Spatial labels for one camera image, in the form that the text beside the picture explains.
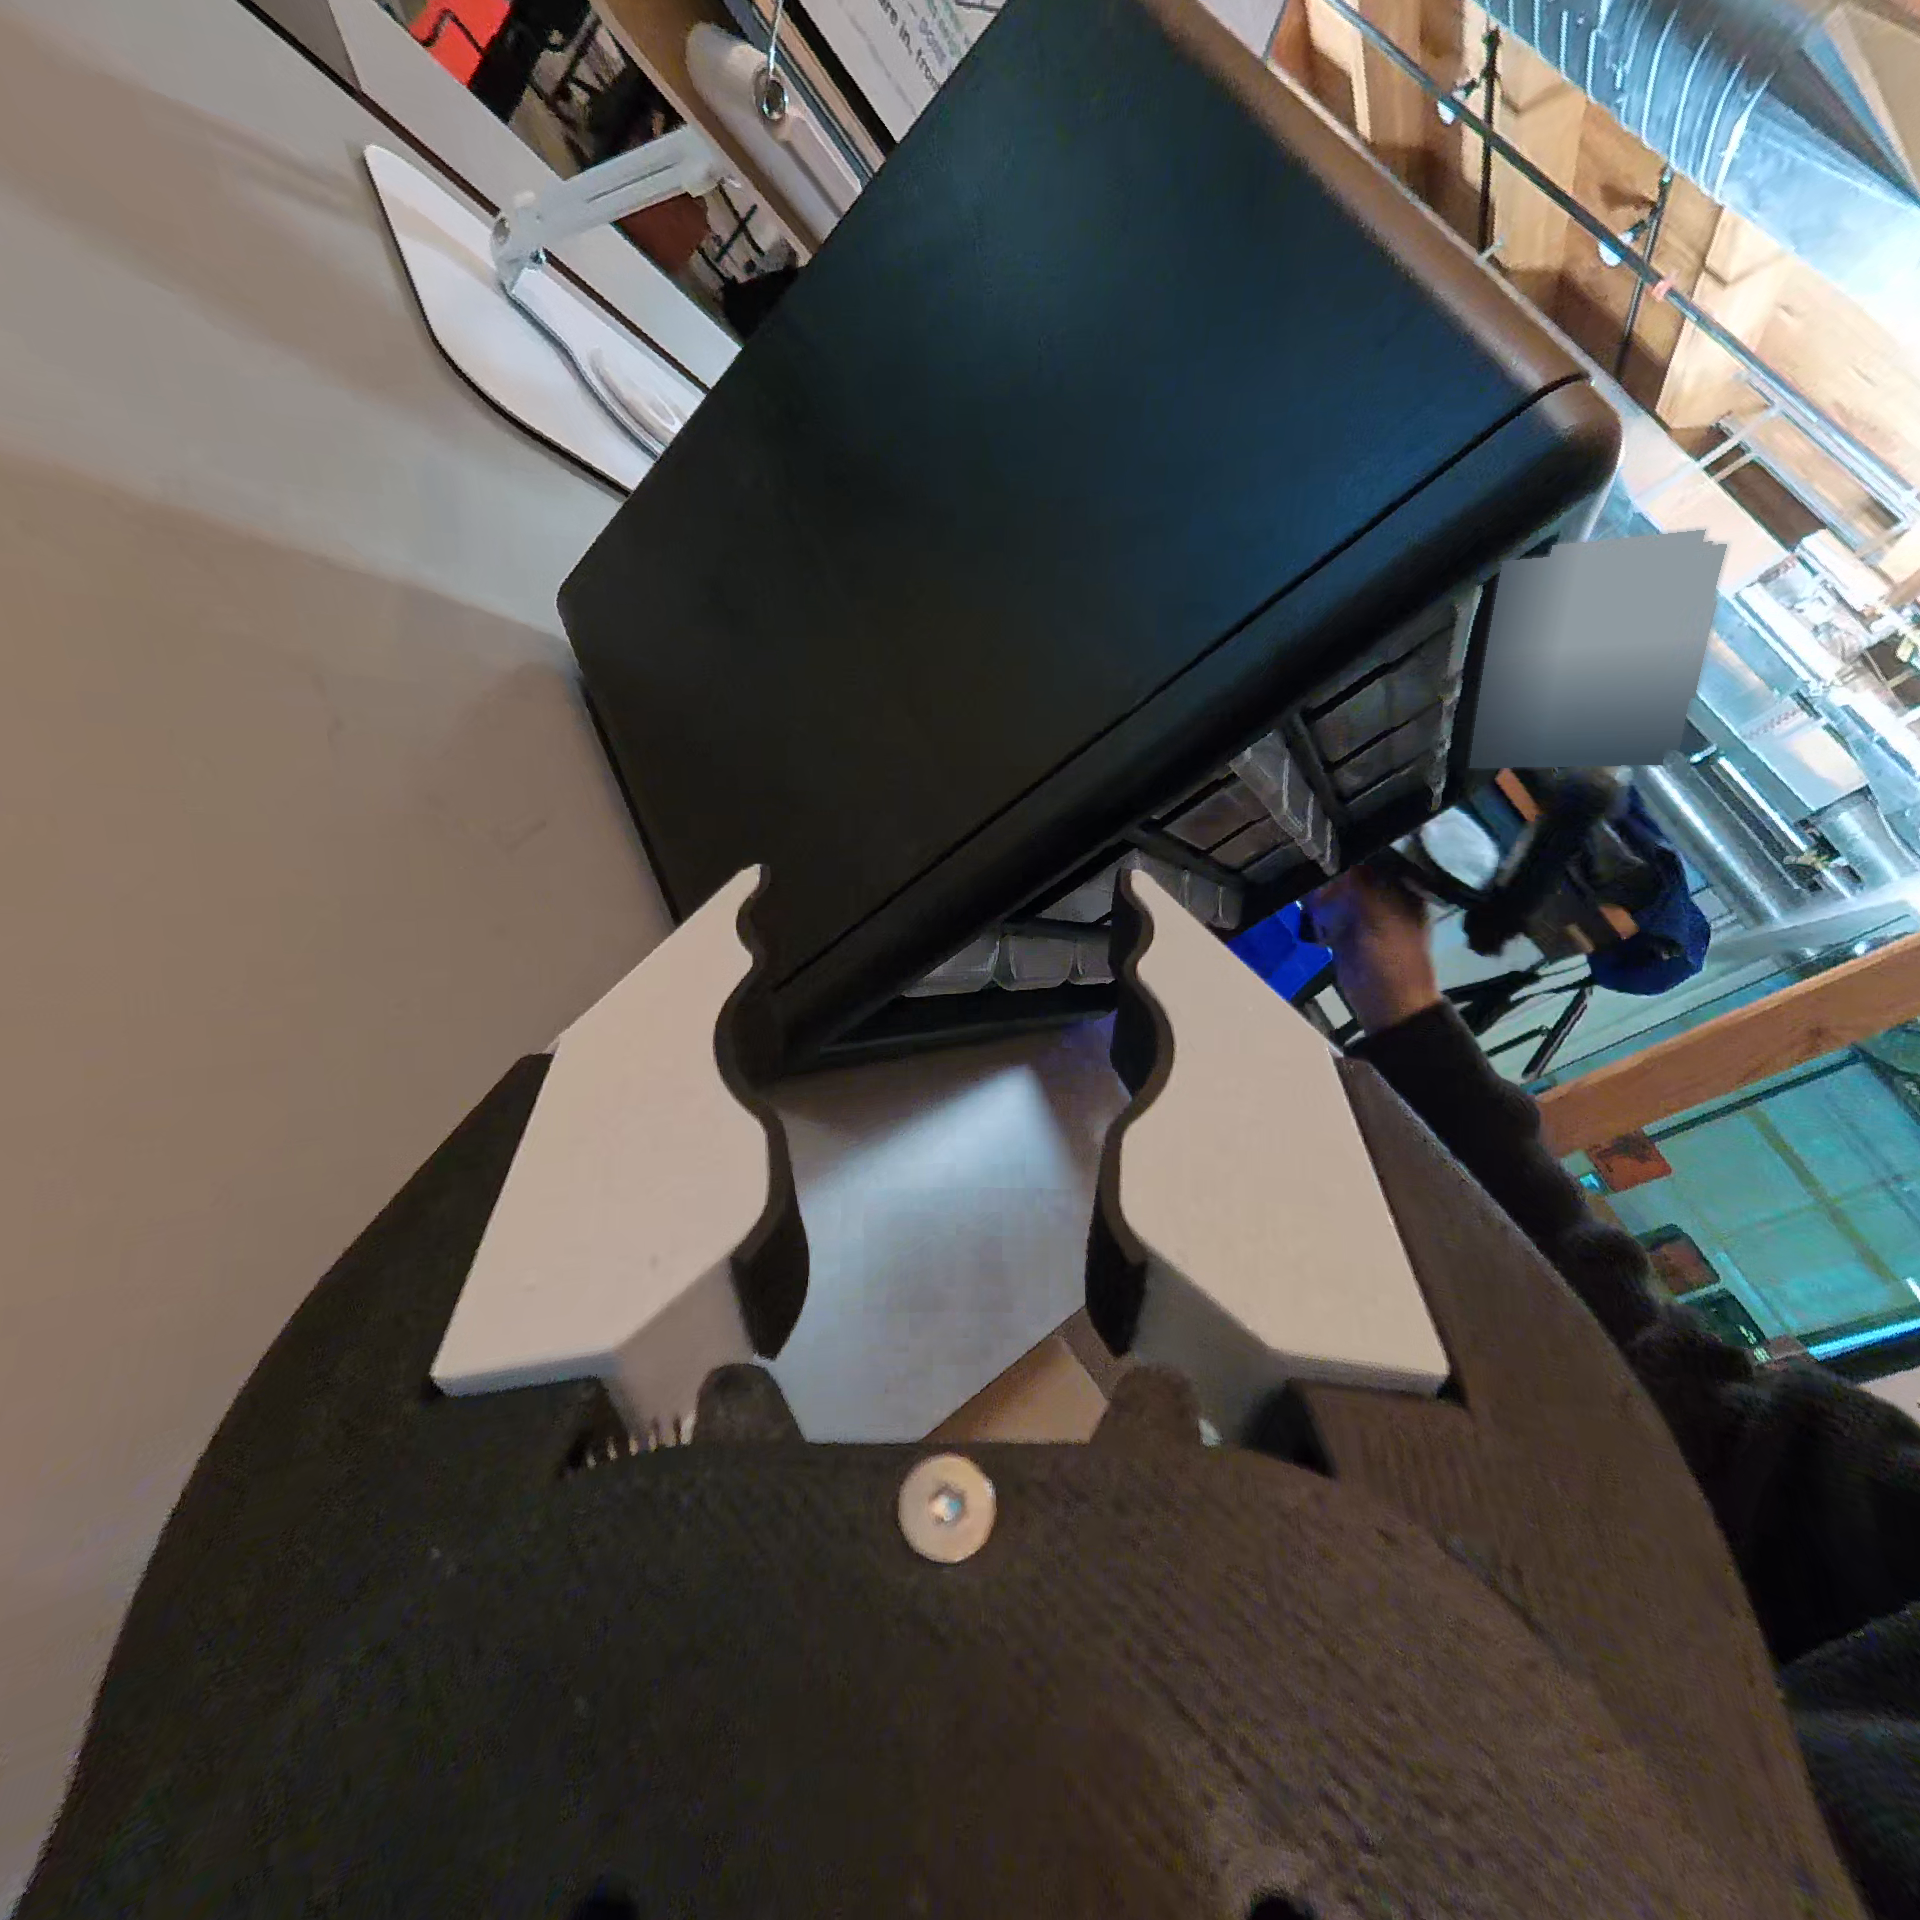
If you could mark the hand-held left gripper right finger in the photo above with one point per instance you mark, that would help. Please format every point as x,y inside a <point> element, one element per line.
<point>1262,1201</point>

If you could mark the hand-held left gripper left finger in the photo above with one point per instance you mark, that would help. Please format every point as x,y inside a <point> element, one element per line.
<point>601,1201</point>

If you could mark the black small-drawer cabinet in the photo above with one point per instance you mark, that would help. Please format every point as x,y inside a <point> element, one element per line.
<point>1082,523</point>

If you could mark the person's right forearm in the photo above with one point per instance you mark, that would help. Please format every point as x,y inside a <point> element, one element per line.
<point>1649,1321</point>

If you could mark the person's right hand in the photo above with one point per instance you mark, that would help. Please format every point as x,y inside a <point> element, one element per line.
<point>1388,951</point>

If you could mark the wooden beam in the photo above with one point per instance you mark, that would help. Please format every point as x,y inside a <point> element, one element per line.
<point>1723,1044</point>

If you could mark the blue plastic object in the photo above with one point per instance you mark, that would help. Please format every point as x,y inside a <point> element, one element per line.
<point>1275,960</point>

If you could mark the white monitor stand base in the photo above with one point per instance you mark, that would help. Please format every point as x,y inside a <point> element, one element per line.
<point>463,283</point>

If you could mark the white paper sign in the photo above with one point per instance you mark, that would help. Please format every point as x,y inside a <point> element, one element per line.
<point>901,51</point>

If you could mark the silver ventilation duct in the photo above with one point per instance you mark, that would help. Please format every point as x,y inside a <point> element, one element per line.
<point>1723,104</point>

